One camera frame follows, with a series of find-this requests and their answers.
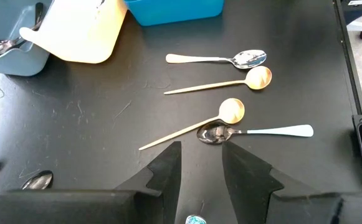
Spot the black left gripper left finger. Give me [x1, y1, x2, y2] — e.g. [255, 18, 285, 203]
[115, 141, 183, 224]

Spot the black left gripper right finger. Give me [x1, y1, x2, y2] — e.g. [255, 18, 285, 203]
[221, 141, 309, 224]

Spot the blue-handled black spoon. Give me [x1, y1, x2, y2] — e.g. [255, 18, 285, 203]
[196, 120, 315, 146]
[21, 169, 54, 191]

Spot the blue-handled rainbow spoon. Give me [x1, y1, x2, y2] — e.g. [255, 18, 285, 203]
[184, 213, 207, 224]

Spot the gold spoon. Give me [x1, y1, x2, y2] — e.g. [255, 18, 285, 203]
[138, 97, 246, 152]
[163, 65, 273, 96]

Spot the orange-handled silver spoon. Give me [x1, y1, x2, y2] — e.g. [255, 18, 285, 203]
[164, 49, 268, 70]

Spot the yellow plastic bin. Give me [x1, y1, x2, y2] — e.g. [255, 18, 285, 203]
[18, 0, 128, 65]

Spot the black table mat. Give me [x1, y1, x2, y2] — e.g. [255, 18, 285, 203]
[0, 0, 362, 224]

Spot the dark blue plastic bin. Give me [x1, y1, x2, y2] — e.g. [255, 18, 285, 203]
[124, 0, 225, 27]

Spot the slate blue plastic bin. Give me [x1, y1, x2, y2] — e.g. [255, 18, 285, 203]
[0, 0, 51, 77]

